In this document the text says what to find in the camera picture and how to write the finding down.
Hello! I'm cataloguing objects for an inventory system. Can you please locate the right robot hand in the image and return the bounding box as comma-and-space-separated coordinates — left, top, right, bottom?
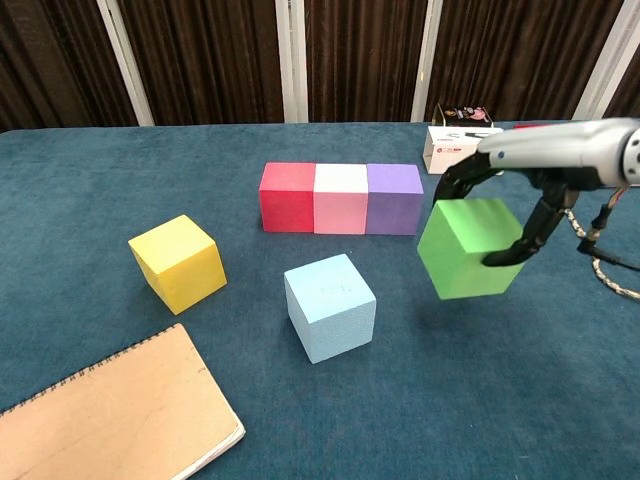
432, 117, 640, 269

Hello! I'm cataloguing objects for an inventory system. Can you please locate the green foam cube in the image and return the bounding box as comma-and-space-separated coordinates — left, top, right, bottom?
416, 197, 525, 301

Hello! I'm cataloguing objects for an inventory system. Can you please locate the purple foam cube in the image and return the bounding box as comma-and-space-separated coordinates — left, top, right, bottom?
366, 163, 425, 237

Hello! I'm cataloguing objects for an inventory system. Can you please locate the red foam cube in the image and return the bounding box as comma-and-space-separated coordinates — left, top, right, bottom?
258, 161, 317, 234

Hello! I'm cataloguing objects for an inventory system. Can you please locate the black luncheon meat tin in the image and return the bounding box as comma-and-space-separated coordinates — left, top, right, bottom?
431, 102, 495, 128

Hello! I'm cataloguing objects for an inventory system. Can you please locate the white cardboard box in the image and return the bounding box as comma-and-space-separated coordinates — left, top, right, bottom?
422, 125, 504, 176

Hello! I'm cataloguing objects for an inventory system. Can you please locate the pink foam cube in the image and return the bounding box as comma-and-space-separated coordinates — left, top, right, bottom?
313, 163, 370, 236

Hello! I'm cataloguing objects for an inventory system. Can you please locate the light blue foam cube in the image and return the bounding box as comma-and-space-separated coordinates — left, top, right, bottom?
283, 253, 378, 365

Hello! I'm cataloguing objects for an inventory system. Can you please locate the dark brown curtain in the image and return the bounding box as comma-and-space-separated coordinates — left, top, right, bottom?
0, 0, 640, 134

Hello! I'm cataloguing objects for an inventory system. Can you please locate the yellow foam cube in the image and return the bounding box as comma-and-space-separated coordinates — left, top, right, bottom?
127, 214, 228, 317

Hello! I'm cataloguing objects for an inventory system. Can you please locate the blue felt table cover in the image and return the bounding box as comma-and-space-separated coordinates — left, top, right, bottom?
0, 119, 640, 480

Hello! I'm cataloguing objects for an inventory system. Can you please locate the tan spiral notebook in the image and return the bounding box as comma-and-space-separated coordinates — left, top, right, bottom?
0, 322, 247, 480

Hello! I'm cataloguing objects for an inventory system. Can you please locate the beige braided rope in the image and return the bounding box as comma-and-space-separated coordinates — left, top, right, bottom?
564, 207, 640, 301

